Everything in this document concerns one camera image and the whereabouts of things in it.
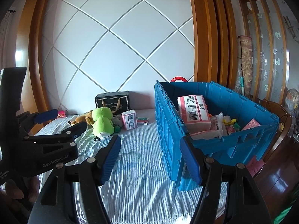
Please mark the wooden frosted glass screen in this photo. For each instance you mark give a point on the wooden frosted glass screen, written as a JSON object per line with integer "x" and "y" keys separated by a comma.
{"x": 264, "y": 24}

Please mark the wooden chair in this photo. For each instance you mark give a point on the wooden chair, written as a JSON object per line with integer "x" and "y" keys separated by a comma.
{"x": 284, "y": 125}

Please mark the blue plastic storage crate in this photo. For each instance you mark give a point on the blue plastic storage crate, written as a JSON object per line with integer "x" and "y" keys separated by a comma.
{"x": 225, "y": 125}

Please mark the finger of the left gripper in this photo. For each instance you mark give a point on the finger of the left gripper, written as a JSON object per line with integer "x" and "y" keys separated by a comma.
{"x": 66, "y": 136}
{"x": 37, "y": 118}

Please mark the brown plush toy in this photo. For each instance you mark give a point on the brown plush toy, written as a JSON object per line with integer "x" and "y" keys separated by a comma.
{"x": 87, "y": 118}

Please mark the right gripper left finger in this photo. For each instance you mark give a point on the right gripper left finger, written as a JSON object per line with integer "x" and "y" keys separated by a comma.
{"x": 56, "y": 201}

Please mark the green frog plush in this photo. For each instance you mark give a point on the green frog plush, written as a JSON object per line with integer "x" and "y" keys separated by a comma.
{"x": 103, "y": 125}

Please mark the pink small bottle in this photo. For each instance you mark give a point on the pink small bottle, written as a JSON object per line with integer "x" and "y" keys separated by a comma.
{"x": 61, "y": 114}

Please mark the pink white tissue pack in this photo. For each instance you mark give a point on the pink white tissue pack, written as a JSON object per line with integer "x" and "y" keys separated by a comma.
{"x": 193, "y": 112}

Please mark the pink floral tissue box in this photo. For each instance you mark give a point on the pink floral tissue box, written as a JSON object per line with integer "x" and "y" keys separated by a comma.
{"x": 252, "y": 124}

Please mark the rolled patterned mat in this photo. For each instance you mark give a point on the rolled patterned mat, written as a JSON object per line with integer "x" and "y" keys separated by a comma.
{"x": 245, "y": 65}

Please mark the red green flat box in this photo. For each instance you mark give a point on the red green flat box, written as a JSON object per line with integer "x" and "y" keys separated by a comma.
{"x": 142, "y": 120}

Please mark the pink small box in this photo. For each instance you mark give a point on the pink small box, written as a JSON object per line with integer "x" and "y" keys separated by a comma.
{"x": 129, "y": 120}

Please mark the black gift bag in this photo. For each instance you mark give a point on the black gift bag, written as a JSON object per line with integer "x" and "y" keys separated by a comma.
{"x": 118, "y": 101}

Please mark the wooden door frame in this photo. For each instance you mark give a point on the wooden door frame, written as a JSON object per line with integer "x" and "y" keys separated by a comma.
{"x": 215, "y": 42}

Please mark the grey fluffy plush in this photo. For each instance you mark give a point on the grey fluffy plush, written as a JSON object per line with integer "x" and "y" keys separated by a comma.
{"x": 117, "y": 123}

